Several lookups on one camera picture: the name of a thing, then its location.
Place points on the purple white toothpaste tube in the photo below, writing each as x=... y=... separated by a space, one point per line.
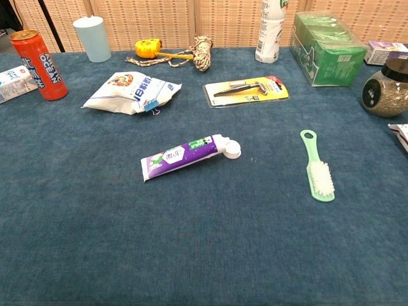
x=178 y=156

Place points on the blue binder clip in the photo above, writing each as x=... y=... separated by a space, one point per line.
x=150 y=105

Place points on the razor in yellow blister pack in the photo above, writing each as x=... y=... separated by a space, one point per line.
x=245 y=90

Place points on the blue table cloth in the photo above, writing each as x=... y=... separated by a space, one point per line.
x=191 y=239

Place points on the white bag blue print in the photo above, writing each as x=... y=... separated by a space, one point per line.
x=127 y=92

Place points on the yellow tape measure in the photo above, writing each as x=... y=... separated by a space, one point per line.
x=146 y=48

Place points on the green brush white bristles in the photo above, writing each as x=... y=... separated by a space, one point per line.
x=322 y=181

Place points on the white plastic drink bottle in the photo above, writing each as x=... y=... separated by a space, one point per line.
x=269 y=35

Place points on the bamboo folding screen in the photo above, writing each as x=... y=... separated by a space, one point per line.
x=143 y=19

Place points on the green wrapped tissue pack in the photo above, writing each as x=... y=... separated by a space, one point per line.
x=334 y=63

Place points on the light blue plastic cup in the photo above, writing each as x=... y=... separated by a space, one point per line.
x=94 y=38

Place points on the red Arctic Ocean can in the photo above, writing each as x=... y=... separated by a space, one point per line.
x=44 y=70

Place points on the glass jar black lid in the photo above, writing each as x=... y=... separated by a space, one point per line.
x=387 y=92

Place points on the red white snack packet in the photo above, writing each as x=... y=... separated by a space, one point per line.
x=402 y=134

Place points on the black tripod stand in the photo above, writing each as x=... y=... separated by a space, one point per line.
x=51 y=25

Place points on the small purple white carton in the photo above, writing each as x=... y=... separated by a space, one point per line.
x=379 y=52

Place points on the white blue milk carton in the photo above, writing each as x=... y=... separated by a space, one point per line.
x=12 y=83

